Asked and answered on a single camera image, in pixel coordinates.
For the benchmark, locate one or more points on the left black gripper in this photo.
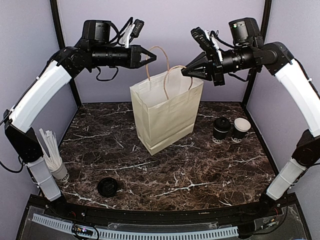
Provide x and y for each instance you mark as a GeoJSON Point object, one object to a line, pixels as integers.
{"type": "Point", "coordinates": [134, 59]}

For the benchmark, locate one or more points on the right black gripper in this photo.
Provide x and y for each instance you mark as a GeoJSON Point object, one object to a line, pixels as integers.
{"type": "Point", "coordinates": [206, 72]}

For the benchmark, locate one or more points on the cream paper bag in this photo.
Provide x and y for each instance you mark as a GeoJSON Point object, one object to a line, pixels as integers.
{"type": "Point", "coordinates": [165, 107]}

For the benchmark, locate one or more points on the black paper coffee cup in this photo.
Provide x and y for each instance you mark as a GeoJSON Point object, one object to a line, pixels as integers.
{"type": "Point", "coordinates": [218, 137]}

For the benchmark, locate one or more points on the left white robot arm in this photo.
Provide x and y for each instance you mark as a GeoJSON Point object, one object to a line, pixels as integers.
{"type": "Point", "coordinates": [63, 66]}

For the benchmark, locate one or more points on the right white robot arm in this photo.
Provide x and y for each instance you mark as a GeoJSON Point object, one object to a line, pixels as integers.
{"type": "Point", "coordinates": [280, 63]}

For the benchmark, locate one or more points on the white cup with straws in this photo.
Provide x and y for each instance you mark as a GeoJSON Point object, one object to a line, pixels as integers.
{"type": "Point", "coordinates": [53, 158]}

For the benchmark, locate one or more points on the black plastic cup lid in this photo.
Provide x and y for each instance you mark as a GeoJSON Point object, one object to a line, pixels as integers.
{"type": "Point", "coordinates": [107, 187]}

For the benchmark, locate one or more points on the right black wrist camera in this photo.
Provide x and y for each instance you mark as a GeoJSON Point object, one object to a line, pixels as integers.
{"type": "Point", "coordinates": [246, 32]}

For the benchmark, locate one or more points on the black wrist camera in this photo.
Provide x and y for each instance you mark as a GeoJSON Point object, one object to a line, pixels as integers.
{"type": "Point", "coordinates": [246, 32]}
{"type": "Point", "coordinates": [97, 32]}

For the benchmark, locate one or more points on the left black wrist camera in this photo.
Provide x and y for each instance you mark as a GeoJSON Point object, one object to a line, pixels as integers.
{"type": "Point", "coordinates": [97, 32]}

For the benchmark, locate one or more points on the right black frame post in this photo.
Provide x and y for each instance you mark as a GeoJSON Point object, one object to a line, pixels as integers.
{"type": "Point", "coordinates": [252, 74]}

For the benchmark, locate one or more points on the black frame post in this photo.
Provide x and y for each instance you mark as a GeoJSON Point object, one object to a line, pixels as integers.
{"type": "Point", "coordinates": [252, 74]}
{"type": "Point", "coordinates": [61, 45]}

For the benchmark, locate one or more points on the left black frame post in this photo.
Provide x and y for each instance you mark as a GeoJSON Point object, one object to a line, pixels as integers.
{"type": "Point", "coordinates": [61, 45]}

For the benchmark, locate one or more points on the white slotted cable duct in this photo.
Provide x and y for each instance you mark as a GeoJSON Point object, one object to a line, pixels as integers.
{"type": "Point", "coordinates": [132, 232]}

